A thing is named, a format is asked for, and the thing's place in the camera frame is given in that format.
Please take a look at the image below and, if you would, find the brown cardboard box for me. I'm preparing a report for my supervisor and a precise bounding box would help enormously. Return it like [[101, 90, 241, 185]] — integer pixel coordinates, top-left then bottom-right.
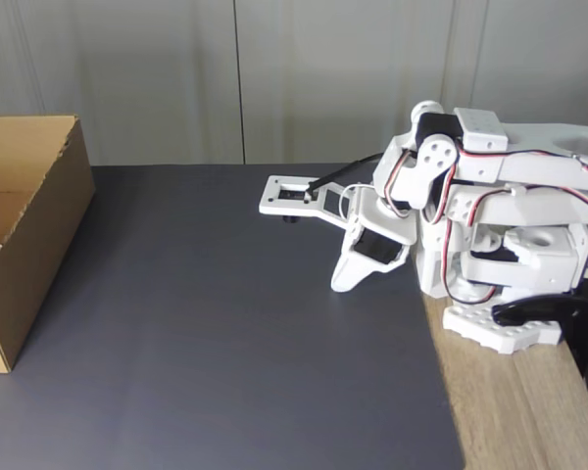
[[0, 115, 97, 374]]

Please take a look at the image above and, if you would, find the dark grey mat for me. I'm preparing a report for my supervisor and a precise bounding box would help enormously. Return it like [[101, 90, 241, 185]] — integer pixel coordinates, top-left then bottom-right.
[[0, 164, 466, 470]]

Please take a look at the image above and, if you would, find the black table clamp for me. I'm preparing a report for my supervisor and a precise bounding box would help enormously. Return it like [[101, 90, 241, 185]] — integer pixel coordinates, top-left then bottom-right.
[[491, 292, 588, 378]]

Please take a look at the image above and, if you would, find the thin white wire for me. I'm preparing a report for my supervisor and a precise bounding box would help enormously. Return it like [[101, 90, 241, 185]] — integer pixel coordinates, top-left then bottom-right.
[[340, 183, 373, 219]]

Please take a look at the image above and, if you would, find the black camera cable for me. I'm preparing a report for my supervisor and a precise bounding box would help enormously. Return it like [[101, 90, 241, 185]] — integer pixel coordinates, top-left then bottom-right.
[[306, 152, 387, 193]]

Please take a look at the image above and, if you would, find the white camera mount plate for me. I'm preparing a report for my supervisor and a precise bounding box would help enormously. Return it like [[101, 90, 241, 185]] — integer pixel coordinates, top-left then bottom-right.
[[258, 174, 362, 231]]

